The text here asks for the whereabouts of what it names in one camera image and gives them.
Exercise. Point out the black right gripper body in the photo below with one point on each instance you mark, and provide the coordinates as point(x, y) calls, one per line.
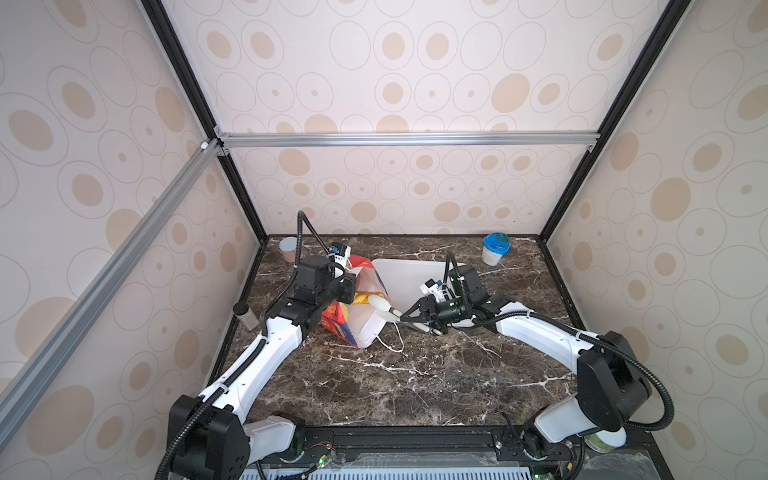
point(440, 315)

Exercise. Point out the white tape roll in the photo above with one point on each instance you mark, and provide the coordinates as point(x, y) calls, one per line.
point(604, 442)

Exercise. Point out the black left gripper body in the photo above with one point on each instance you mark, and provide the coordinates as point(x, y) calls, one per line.
point(335, 290)

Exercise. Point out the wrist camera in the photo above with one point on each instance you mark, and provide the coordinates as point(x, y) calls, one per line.
point(339, 254)
point(436, 289)

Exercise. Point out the glass jar black lid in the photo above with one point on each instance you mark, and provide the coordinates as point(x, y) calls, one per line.
point(245, 315)

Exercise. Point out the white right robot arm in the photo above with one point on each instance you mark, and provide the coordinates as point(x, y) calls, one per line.
point(612, 384)

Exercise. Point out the red paper gift bag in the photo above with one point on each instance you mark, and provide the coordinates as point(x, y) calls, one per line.
point(358, 325)

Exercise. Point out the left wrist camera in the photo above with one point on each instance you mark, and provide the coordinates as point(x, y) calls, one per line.
point(339, 254)

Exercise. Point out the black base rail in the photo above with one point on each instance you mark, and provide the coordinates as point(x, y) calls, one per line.
point(455, 452)

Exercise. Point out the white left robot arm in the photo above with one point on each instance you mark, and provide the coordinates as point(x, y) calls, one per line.
point(208, 435)

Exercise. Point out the yellow twisted fake bread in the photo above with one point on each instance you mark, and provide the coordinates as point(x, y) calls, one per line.
point(362, 298)

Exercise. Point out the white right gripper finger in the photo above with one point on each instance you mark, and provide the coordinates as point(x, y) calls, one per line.
point(383, 305)
point(426, 328)

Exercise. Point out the white cup blue lid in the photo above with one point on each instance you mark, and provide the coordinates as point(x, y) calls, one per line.
point(495, 246)

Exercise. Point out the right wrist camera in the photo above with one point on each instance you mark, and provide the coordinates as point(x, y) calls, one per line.
point(436, 289)

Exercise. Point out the black corner frame post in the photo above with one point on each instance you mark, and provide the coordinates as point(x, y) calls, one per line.
point(160, 22)
point(648, 56)

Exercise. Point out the black corner frame post right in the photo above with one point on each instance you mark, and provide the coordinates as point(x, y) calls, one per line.
point(648, 56)

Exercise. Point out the black corner frame post left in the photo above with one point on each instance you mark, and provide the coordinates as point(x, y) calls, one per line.
point(160, 22)

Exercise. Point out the silver aluminium rail left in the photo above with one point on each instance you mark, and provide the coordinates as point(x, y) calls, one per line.
point(47, 362)

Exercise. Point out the silver aluminium rail back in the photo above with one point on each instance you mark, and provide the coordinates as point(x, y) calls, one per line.
point(227, 141)

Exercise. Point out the white cutting board tray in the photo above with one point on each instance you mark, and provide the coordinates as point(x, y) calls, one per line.
point(402, 279)

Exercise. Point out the silver aluminium rail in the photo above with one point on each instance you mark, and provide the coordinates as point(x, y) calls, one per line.
point(47, 362)
point(227, 141)

